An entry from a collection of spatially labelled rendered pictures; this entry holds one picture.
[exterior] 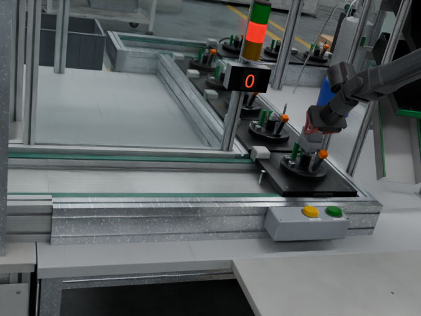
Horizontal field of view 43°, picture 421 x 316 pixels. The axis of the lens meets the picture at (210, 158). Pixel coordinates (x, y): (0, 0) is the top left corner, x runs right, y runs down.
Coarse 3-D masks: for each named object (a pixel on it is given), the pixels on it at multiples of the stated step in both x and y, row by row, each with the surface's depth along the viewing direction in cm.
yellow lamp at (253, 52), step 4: (244, 44) 146; (248, 44) 145; (252, 44) 144; (256, 44) 144; (260, 44) 145; (244, 48) 146; (248, 48) 145; (252, 48) 145; (256, 48) 145; (260, 48) 145; (244, 52) 146; (248, 52) 145; (252, 52) 145; (256, 52) 145; (260, 52) 146; (244, 56) 146; (248, 56) 146; (252, 56) 145; (256, 56) 146; (256, 60) 147
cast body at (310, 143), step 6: (318, 132) 150; (300, 138) 154; (306, 138) 150; (312, 138) 150; (318, 138) 151; (300, 144) 154; (306, 144) 150; (312, 144) 150; (318, 144) 150; (306, 150) 150; (312, 150) 150
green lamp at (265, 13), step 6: (252, 6) 142; (258, 6) 140; (264, 6) 140; (270, 6) 141; (252, 12) 142; (258, 12) 141; (264, 12) 140; (252, 18) 142; (258, 18) 141; (264, 18) 141
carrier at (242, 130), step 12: (240, 120) 181; (252, 120) 188; (240, 132) 175; (252, 132) 174; (264, 132) 174; (288, 132) 178; (252, 144) 168; (264, 144) 170; (276, 144) 172; (288, 144) 174
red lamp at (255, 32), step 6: (252, 24) 142; (258, 24) 142; (264, 24) 143; (252, 30) 143; (258, 30) 142; (264, 30) 143; (246, 36) 145; (252, 36) 143; (258, 36) 143; (258, 42) 144
